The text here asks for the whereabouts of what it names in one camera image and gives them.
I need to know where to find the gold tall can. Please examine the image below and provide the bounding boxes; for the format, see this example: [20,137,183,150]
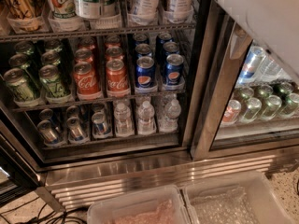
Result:
[4,0,45,32]

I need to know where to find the front left Red Bull can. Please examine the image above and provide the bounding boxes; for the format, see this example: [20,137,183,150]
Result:
[37,120,61,145]

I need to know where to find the left white tea can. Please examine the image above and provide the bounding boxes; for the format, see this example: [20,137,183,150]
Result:
[130,0,160,15]

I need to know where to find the clear plastic bin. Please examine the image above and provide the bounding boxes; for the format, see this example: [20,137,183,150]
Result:
[87,185,191,224]
[182,171,295,224]

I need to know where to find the steel fridge door frame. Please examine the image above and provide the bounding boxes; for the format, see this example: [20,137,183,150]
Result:
[186,0,299,161]

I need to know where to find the coca-cola can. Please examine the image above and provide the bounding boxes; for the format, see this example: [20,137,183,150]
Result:
[106,59,129,91]
[73,62,100,95]

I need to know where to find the front right Coca-Cola can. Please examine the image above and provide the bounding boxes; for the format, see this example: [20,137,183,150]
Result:
[106,59,129,91]

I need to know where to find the front left Pepsi can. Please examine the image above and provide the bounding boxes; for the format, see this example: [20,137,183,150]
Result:
[135,56,155,88]

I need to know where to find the right water bottle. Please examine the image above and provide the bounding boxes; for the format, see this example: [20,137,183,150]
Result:
[160,99,181,133]

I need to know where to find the front left green can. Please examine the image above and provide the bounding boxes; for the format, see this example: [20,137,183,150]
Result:
[4,68,40,102]

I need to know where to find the black floor cables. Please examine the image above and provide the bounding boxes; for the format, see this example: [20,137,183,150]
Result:
[0,196,89,224]

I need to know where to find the front middle Red Bull can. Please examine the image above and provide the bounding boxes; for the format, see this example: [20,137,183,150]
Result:
[66,117,87,141]

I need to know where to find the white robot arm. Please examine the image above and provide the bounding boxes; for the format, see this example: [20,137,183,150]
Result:
[215,0,299,79]

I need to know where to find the pepsi can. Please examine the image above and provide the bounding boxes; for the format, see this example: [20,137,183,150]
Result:
[164,54,184,85]
[135,56,155,88]

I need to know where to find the water bottle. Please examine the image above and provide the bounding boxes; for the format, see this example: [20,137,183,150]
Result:
[137,101,155,134]
[114,102,134,136]
[160,99,181,133]

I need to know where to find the white green 7up can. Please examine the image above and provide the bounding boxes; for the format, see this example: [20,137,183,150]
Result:
[74,0,104,20]

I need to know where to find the left white 7up can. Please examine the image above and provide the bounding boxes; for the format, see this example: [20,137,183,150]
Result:
[48,0,76,20]

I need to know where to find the left clear plastic bin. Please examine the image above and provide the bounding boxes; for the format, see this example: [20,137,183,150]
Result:
[87,185,191,224]

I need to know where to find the front right green can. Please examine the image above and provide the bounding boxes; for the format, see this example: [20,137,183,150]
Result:
[39,64,70,98]

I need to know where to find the front right Pepsi can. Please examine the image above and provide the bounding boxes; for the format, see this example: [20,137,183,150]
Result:
[164,54,184,85]

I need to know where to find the right clear plastic bin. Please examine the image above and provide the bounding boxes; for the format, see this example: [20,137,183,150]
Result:
[182,171,295,224]

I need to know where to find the left water bottle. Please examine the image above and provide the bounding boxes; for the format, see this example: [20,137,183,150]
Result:
[114,102,134,136]

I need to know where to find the middle water bottle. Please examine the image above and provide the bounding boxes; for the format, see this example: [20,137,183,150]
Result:
[137,101,155,134]

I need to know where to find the front left Coca-Cola can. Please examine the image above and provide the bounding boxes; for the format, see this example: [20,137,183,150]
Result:
[73,62,100,95]

